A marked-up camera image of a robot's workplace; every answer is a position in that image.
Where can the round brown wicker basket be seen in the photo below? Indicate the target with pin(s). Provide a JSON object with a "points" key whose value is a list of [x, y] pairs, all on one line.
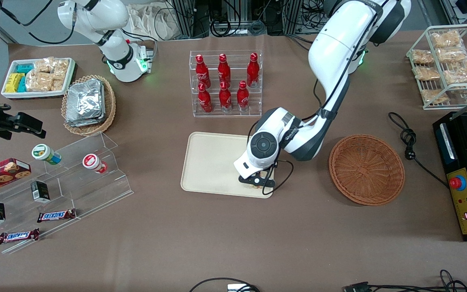
{"points": [[365, 170]]}

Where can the oval wicker basket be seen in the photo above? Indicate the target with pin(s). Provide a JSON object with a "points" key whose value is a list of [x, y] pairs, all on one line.
{"points": [[110, 105]]}

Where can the white rectangular snack tray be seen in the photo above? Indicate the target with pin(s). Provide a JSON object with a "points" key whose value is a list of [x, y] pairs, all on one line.
{"points": [[35, 94]]}

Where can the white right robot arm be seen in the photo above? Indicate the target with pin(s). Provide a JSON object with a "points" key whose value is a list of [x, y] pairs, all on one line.
{"points": [[95, 16]]}

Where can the beige plastic tray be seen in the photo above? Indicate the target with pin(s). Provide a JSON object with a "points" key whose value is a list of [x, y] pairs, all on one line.
{"points": [[209, 162]]}

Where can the bagged fried snack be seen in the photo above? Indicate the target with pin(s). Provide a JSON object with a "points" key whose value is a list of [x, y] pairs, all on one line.
{"points": [[426, 74], [460, 74], [446, 39], [423, 56], [434, 96], [452, 54]]}

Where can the beige canvas bag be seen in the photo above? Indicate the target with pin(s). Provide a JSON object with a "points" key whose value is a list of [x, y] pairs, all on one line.
{"points": [[148, 22]]}

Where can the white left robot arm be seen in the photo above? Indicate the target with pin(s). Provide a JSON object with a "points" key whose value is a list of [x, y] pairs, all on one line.
{"points": [[339, 48]]}

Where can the red lid yogurt cup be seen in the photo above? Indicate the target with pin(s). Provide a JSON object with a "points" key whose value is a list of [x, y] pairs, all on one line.
{"points": [[91, 161]]}

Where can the stack of silver foil packs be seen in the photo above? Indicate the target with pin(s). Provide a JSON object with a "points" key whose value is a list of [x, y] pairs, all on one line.
{"points": [[85, 103]]}

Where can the triangular sandwich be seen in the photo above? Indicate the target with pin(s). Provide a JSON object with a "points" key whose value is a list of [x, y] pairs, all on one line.
{"points": [[260, 182]]}

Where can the white plug connector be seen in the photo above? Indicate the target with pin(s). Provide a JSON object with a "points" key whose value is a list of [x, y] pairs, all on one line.
{"points": [[237, 288]]}

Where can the brown snickers bar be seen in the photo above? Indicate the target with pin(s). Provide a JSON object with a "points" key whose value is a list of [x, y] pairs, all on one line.
{"points": [[55, 215], [18, 236]]}

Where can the aluminium frame rack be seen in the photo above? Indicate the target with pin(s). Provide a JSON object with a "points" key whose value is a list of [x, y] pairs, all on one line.
{"points": [[185, 16]]}

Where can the yellow snack pack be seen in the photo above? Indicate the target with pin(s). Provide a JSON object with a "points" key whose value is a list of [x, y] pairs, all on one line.
{"points": [[12, 83]]}

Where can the green lid yogurt cup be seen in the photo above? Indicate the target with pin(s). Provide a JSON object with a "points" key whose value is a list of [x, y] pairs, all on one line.
{"points": [[43, 153]]}

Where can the teal snack pack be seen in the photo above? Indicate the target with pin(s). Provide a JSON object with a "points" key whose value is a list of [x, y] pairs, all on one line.
{"points": [[24, 68], [22, 85]]}

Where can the clear acrylic step display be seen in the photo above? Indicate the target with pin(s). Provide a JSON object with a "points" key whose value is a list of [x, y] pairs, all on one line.
{"points": [[91, 194]]}

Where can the red cola bottle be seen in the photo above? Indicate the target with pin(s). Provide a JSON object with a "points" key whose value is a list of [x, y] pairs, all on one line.
{"points": [[253, 71], [202, 73], [225, 99], [205, 101], [224, 71], [243, 97]]}

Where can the clear acrylic bottle rack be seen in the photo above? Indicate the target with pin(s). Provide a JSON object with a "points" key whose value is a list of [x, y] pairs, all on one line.
{"points": [[253, 103]]}

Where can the clear bag of rice crackers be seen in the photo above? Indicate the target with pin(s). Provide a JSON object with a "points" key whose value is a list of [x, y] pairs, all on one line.
{"points": [[61, 67], [58, 83], [43, 65], [39, 81]]}

